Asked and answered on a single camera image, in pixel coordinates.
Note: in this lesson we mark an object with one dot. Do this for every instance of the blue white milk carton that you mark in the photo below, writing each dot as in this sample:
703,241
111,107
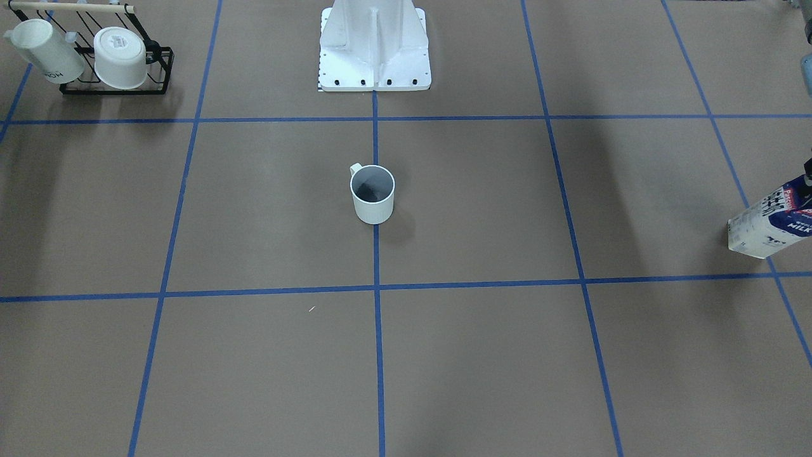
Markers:
779,220

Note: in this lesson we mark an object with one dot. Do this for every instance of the white plastic mug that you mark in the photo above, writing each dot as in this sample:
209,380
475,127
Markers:
373,190

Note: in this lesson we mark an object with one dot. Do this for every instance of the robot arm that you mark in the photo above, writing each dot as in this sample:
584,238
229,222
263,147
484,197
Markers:
805,63

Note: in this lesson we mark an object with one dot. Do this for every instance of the white bowl in rack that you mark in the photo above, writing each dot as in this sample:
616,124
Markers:
120,58

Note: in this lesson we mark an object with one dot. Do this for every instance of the white pitcher in rack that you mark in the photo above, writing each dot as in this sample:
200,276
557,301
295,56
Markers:
37,42

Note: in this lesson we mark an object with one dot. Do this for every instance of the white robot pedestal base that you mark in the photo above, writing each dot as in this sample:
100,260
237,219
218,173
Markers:
373,46

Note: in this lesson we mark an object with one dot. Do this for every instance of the black wire dish rack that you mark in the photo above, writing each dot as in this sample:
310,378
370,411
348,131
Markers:
90,48

